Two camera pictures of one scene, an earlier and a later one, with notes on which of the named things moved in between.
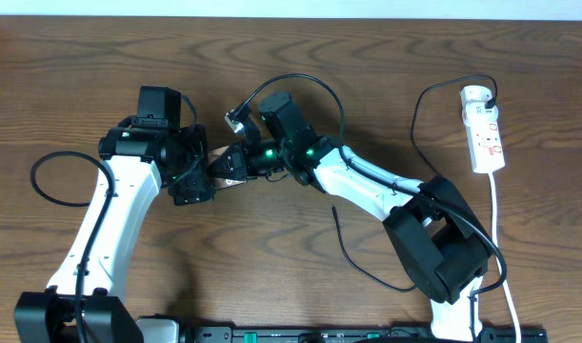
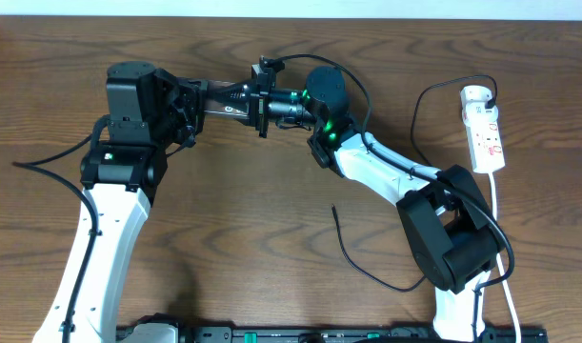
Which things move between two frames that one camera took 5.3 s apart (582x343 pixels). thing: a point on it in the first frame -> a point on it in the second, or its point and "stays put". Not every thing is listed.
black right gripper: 237,153 -> 254,100
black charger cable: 490,104 stays put
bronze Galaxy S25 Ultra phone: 220,183 -> 213,108
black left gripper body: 193,189 -> 195,106
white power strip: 482,126 stays put
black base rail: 226,334 stays put
